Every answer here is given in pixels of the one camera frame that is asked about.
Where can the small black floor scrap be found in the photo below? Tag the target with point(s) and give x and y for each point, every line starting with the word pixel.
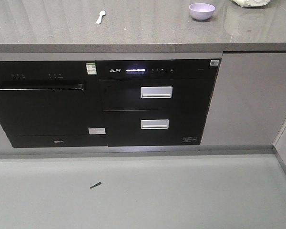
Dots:
pixel 95 185

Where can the grey cabinet door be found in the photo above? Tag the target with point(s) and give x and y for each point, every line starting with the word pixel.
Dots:
pixel 248 106

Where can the upper silver drawer handle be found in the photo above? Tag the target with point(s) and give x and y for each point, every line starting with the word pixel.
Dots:
pixel 156 92

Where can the purple plastic bowl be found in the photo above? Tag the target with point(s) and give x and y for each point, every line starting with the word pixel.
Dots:
pixel 201 11

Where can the black built-in disinfection cabinet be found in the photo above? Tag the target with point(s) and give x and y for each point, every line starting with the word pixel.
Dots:
pixel 120 83

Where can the black built-in dishwasher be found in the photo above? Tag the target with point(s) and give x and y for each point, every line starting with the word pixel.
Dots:
pixel 51 104

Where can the lower silver drawer handle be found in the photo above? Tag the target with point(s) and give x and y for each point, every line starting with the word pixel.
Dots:
pixel 154 124

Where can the silver drawer handle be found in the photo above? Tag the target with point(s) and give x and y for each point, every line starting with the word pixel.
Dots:
pixel 156 92
pixel 154 124

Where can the white rice cooker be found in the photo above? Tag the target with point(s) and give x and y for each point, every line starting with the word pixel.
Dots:
pixel 251 3

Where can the mint green plastic spoon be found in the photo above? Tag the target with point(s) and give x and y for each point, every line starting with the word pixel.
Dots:
pixel 101 14

